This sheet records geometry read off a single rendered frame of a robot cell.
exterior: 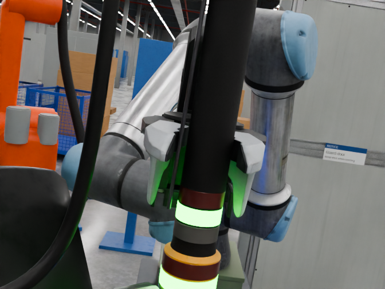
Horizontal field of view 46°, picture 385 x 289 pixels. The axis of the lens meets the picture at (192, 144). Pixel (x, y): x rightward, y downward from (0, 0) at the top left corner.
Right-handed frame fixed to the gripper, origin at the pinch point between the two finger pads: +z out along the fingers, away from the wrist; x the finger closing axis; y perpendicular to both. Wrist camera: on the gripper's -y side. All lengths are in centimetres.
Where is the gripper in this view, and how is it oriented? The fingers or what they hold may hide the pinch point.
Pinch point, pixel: (207, 148)
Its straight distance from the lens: 30.0
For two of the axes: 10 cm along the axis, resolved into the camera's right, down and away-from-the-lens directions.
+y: -1.5, 9.8, 1.5
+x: -9.9, -1.5, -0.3
